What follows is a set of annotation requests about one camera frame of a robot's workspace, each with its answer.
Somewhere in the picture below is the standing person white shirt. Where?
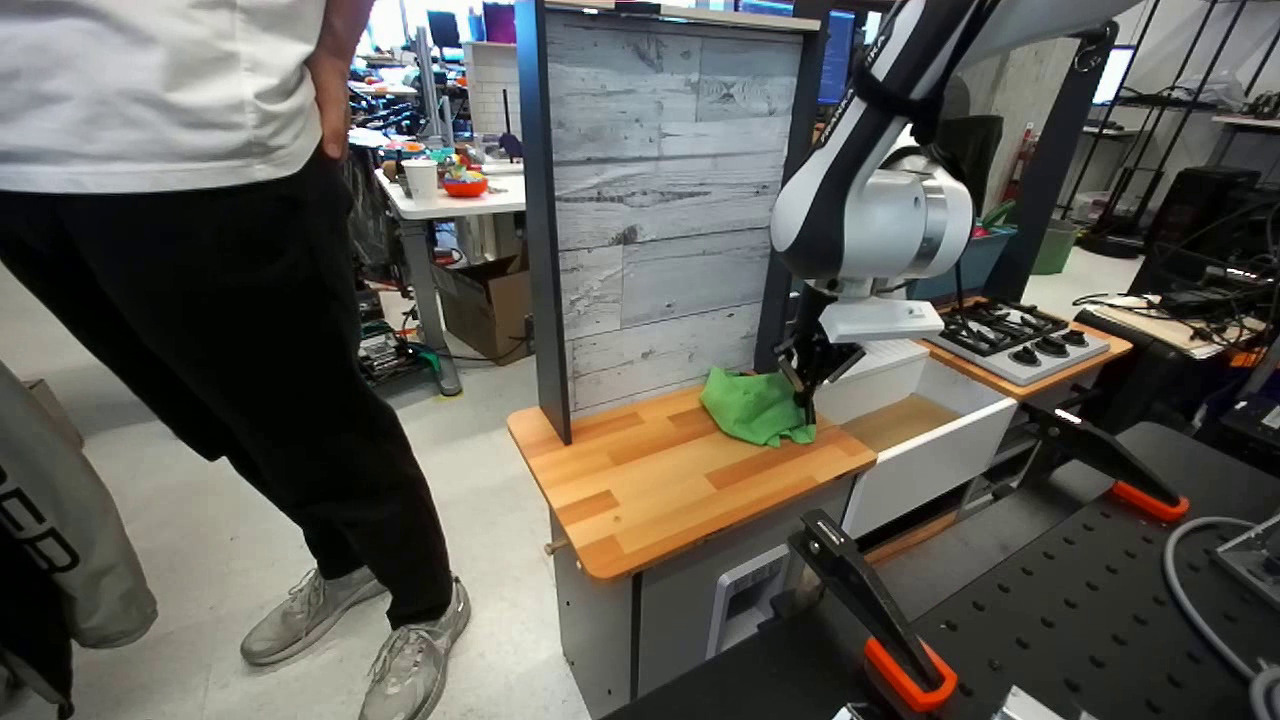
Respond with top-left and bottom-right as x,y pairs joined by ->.
0,0 -> 475,720

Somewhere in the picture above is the grey metal camera mount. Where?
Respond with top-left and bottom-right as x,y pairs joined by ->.
1210,513 -> 1280,613

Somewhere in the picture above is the grey toy stove hob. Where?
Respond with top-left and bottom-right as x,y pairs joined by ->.
925,294 -> 1112,391

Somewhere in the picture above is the black clamp orange handle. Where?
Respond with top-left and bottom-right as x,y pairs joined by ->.
1015,394 -> 1195,527
784,513 -> 963,720

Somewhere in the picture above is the red fire extinguisher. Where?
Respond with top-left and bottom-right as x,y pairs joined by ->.
1008,118 -> 1041,202

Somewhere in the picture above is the grey cable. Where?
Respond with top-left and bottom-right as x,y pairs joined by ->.
1157,513 -> 1280,720

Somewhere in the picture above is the white cup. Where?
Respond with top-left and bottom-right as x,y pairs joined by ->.
399,156 -> 442,209

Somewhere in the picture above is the white cabinet handle plate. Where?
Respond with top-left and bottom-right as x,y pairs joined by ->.
700,540 -> 799,661

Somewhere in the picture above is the red bowl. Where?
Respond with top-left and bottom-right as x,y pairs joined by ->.
440,168 -> 493,202

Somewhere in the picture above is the green bin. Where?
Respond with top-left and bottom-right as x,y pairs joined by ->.
1032,214 -> 1087,279

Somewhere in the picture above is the white desk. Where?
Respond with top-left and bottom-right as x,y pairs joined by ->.
372,156 -> 530,398

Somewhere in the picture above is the standing person bare forearm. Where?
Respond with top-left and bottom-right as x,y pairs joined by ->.
308,0 -> 380,165

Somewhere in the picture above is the grey sneaker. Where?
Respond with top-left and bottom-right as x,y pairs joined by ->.
354,570 -> 475,720
237,564 -> 393,670

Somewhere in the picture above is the white sink basin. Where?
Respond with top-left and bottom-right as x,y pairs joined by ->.
810,336 -> 1024,543

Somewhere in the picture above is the black machine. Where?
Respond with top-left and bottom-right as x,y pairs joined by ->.
1132,165 -> 1280,336

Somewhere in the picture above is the brown cardboard box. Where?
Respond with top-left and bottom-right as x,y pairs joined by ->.
435,253 -> 536,369

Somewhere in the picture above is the light grey wrist camera block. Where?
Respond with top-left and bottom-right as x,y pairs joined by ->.
815,293 -> 946,347

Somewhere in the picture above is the blue monitor screen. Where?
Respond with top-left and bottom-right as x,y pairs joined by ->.
815,9 -> 872,111

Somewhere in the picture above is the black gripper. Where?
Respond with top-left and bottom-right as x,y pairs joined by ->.
790,308 -> 865,410

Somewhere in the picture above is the green cloth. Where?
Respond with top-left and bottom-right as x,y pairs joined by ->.
696,362 -> 818,450

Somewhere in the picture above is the grey wood print back panel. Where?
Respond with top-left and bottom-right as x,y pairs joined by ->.
543,13 -> 818,421

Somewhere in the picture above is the teal storage bin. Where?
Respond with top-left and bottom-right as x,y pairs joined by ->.
930,214 -> 1024,305

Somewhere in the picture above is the wooden top grey cabinet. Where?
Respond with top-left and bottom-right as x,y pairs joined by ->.
505,378 -> 878,720

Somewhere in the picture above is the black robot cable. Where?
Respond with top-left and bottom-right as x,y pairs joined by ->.
850,0 -> 995,134

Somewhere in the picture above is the pale grey hoodie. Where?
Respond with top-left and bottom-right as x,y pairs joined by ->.
0,360 -> 158,713

